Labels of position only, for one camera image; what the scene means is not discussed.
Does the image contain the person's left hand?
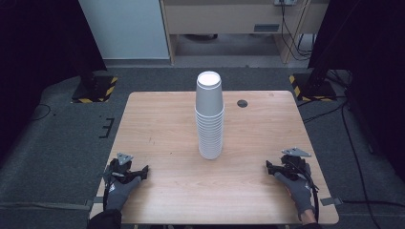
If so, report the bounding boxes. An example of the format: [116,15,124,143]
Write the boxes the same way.
[104,175,143,213]

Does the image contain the black hazard-striped stand base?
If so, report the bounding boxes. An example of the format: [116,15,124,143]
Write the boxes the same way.
[288,73,338,103]
[71,74,119,104]

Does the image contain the black stand pole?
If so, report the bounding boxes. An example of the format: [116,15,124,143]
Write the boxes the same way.
[305,31,343,92]
[71,37,98,92]

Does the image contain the thin black floor cable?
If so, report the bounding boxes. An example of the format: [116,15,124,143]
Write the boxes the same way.
[31,103,53,122]

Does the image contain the grey tape strip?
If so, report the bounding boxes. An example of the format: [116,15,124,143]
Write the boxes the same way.
[85,197,105,208]
[319,197,344,207]

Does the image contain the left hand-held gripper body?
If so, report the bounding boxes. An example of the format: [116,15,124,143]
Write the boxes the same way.
[103,152,141,186]

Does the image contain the light wooden desk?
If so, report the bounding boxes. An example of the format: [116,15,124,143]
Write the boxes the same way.
[160,0,330,66]

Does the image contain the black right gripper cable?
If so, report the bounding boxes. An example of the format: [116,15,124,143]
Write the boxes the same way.
[294,161,321,223]

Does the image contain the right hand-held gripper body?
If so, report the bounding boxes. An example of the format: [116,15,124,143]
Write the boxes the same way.
[279,146,313,181]

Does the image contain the stack of white paper cups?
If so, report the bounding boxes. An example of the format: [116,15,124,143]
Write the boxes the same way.
[194,70,225,160]

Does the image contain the white cabinet panel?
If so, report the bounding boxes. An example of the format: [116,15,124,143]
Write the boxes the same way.
[78,0,170,61]

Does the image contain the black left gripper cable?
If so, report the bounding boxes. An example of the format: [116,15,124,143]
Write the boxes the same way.
[101,176,112,212]

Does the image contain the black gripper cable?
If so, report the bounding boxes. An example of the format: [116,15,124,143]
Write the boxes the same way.
[294,161,321,223]
[101,176,112,212]

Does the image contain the black curtain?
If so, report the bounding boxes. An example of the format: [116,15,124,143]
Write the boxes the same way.
[0,0,108,166]
[308,0,405,182]

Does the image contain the black hanging cables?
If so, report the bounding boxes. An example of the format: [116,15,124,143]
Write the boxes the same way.
[279,0,316,62]

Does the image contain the person's right hand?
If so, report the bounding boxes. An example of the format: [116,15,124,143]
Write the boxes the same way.
[273,171,316,221]

